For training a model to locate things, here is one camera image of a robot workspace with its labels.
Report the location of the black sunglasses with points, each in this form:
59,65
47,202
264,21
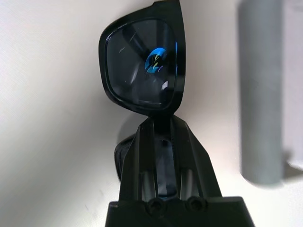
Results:
132,59

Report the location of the grey glasses case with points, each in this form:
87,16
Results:
260,94

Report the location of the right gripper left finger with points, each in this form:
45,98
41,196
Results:
137,170

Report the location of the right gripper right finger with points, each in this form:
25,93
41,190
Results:
194,170

